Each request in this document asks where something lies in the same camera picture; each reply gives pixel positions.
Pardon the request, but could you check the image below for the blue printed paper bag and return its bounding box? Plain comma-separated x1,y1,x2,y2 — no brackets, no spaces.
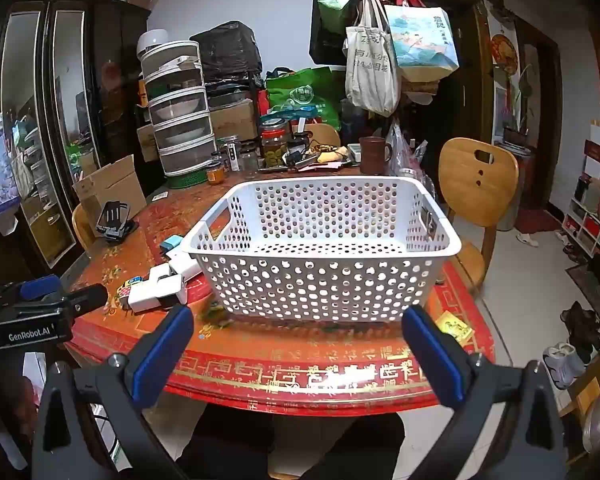
384,5,460,84

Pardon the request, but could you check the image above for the green paper bag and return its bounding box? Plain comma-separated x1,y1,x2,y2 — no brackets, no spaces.
317,0,369,36

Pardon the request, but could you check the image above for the clear plastic bag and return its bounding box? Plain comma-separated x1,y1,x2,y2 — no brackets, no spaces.
385,120,417,171

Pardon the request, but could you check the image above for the pair of grey shoes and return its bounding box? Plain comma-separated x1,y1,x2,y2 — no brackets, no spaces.
542,342,589,391

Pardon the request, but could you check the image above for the clutter pile of packets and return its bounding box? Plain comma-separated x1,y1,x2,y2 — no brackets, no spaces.
265,66,348,132

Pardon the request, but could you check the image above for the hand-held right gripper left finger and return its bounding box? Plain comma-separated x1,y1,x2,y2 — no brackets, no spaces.
31,304,196,480

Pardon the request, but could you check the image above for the long white block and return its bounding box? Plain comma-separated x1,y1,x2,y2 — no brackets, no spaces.
166,249,203,281

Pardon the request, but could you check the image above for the red patterned tablecloth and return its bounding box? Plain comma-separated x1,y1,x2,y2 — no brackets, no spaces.
62,167,496,418

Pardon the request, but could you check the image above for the white perforated plastic basket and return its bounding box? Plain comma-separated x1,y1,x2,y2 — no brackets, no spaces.
180,176,462,323

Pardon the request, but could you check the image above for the open cardboard box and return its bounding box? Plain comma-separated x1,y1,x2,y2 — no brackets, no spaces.
72,155,148,222

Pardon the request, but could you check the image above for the white cubby shelf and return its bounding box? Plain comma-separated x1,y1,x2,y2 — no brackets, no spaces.
562,105,600,272

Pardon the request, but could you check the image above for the white canvas tote bag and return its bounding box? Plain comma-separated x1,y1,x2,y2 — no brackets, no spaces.
345,0,401,117

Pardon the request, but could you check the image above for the black plastic bag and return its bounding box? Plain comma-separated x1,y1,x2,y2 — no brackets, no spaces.
190,21,264,84

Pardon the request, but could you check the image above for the pair of dark shoes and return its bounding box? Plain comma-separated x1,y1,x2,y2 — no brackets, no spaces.
560,301,600,354

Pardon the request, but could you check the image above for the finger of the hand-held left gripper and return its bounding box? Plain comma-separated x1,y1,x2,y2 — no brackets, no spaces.
62,282,109,319
0,274,66,307

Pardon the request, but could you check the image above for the wooden chair behind table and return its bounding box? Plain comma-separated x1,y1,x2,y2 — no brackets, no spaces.
300,122,342,149

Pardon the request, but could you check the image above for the black glass-door cabinet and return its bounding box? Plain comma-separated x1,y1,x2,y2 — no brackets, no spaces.
0,2,151,281

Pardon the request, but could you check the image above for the black phone holder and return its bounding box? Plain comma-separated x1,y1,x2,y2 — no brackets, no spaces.
96,201,136,242

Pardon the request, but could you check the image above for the green plastic tray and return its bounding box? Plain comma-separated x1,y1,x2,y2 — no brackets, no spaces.
166,167,211,190

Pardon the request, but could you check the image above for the large white charger box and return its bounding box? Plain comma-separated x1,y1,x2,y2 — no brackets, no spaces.
127,276,187,314

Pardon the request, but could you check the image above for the yellow card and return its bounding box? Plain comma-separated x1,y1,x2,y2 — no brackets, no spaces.
432,310,474,346

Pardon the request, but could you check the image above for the wooden chair with plain back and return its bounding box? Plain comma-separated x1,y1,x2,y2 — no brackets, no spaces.
71,203,99,256

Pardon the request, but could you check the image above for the dark door mat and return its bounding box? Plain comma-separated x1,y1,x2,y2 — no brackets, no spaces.
565,262,600,322

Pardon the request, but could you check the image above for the glass pickle jar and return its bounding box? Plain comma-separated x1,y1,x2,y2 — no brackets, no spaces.
260,119,291,169

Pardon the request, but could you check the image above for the brown ceramic mug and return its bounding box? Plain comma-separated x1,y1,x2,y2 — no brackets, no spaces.
358,136,394,176

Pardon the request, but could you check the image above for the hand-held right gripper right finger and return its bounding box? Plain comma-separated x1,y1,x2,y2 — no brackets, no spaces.
401,304,570,480

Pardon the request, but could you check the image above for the brown cardboard carton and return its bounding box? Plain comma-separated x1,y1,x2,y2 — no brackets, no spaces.
210,100,259,141

